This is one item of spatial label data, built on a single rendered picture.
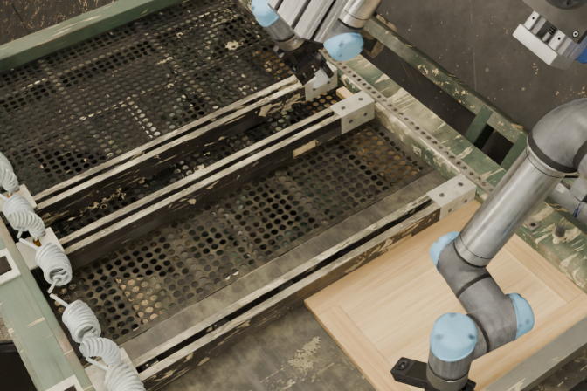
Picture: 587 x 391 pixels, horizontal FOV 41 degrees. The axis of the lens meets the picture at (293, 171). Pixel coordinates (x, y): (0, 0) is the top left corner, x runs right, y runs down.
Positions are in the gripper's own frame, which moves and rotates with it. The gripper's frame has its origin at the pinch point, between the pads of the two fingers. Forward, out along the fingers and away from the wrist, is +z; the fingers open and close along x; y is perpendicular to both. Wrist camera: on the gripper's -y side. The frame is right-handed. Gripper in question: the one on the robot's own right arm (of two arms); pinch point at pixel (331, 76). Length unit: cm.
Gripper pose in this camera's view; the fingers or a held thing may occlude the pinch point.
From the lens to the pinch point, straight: 199.6
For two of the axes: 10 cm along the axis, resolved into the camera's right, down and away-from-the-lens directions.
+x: 5.1, 6.5, -5.6
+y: -7.6, 6.5, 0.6
